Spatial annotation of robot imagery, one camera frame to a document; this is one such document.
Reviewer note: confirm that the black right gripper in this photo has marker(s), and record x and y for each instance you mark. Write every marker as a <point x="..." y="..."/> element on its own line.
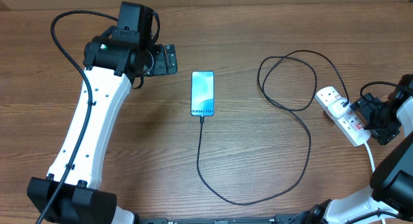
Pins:
<point x="366" y="108"/>

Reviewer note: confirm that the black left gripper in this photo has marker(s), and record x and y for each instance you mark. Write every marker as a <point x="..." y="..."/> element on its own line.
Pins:
<point x="160" y="66"/>

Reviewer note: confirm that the white power strip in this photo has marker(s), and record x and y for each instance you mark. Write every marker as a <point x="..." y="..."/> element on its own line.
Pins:
<point x="350" y="124"/>

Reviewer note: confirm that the blue Galaxy smartphone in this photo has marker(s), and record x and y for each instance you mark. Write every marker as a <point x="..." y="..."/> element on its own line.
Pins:
<point x="202" y="93"/>

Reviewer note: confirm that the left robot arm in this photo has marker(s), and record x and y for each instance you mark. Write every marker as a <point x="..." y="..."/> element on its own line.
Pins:
<point x="116" y="61"/>

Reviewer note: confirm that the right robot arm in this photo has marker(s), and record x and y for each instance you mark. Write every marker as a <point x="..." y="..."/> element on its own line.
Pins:
<point x="389" y="193"/>

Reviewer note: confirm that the white charger plug adapter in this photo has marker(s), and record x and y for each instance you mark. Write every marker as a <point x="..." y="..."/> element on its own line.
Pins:
<point x="338" y="108"/>

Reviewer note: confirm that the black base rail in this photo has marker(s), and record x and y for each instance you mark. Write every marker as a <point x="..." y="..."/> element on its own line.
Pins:
<point x="277" y="219"/>

